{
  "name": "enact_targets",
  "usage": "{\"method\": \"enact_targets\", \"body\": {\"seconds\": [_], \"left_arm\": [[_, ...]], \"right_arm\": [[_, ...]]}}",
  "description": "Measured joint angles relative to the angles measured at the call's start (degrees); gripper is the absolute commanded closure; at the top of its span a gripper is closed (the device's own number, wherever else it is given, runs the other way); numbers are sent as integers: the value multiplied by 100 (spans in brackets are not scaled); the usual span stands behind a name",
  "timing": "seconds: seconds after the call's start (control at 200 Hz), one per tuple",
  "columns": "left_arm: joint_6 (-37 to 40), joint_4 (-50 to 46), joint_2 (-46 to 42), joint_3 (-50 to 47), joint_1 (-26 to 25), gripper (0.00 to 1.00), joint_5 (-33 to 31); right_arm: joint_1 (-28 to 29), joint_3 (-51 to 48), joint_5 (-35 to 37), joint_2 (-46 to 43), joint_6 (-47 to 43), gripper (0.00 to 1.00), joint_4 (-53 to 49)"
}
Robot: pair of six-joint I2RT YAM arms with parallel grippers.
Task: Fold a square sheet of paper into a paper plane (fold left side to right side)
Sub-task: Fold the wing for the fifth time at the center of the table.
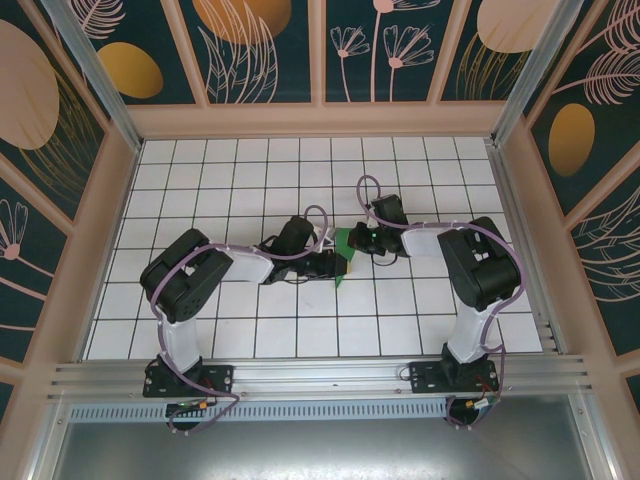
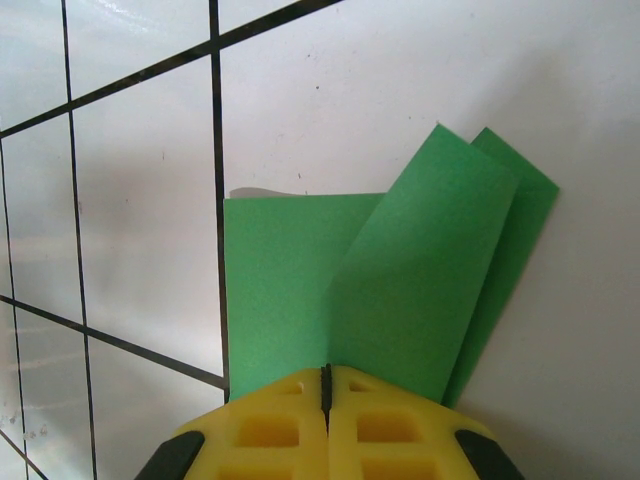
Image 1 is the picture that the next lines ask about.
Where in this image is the green paper sheet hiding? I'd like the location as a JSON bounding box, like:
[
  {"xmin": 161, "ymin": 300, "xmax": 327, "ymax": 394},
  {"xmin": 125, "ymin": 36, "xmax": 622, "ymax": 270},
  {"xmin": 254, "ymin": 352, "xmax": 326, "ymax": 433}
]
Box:
[{"xmin": 333, "ymin": 227, "xmax": 359, "ymax": 291}]

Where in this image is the aluminium side rail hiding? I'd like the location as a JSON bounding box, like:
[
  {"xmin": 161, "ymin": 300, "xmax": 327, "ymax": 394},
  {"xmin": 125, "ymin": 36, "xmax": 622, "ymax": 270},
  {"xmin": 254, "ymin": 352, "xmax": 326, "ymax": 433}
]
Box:
[{"xmin": 487, "ymin": 142, "xmax": 569, "ymax": 354}]

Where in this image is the long aluminium mounting rail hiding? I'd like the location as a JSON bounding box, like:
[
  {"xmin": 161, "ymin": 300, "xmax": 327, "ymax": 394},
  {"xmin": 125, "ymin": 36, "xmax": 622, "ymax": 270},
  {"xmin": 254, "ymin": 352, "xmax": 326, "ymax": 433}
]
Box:
[{"xmin": 47, "ymin": 354, "xmax": 594, "ymax": 401}]

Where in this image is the grey slotted cable duct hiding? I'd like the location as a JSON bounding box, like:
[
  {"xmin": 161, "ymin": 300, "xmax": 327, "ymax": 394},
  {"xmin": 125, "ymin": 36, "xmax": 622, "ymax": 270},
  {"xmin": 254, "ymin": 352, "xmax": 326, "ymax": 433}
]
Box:
[{"xmin": 67, "ymin": 402, "xmax": 454, "ymax": 422}]

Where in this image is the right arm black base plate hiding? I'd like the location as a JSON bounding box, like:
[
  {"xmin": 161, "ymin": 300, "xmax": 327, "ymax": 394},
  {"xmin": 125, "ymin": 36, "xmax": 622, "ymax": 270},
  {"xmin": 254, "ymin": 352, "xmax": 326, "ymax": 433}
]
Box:
[{"xmin": 408, "ymin": 360, "xmax": 500, "ymax": 396}]

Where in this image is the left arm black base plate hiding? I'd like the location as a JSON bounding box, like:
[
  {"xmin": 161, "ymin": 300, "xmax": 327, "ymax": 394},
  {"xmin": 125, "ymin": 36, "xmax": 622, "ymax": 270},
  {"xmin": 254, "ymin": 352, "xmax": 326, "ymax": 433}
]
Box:
[{"xmin": 143, "ymin": 364, "xmax": 236, "ymax": 399}]

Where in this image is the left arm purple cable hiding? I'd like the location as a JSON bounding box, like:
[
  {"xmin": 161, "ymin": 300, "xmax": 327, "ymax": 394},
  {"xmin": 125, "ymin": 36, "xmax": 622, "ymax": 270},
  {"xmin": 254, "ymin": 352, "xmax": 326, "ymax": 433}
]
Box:
[{"xmin": 152, "ymin": 203, "xmax": 331, "ymax": 436}]

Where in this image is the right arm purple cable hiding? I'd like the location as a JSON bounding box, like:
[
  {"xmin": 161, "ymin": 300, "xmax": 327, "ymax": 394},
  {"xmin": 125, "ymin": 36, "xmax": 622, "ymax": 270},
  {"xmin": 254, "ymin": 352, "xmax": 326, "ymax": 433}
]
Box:
[{"xmin": 355, "ymin": 174, "xmax": 526, "ymax": 432}]

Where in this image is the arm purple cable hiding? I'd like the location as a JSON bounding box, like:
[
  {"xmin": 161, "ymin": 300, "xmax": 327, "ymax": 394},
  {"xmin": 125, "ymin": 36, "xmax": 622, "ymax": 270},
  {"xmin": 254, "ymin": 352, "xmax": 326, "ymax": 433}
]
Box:
[
  {"xmin": 355, "ymin": 174, "xmax": 526, "ymax": 432},
  {"xmin": 152, "ymin": 203, "xmax": 331, "ymax": 436}
]

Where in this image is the aluminium frame post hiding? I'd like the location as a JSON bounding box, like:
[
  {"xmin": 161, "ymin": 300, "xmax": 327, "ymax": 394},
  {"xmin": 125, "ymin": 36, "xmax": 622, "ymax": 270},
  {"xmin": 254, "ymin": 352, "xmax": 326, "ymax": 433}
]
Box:
[
  {"xmin": 489, "ymin": 0, "xmax": 586, "ymax": 146},
  {"xmin": 39, "ymin": 0, "xmax": 146, "ymax": 154}
]

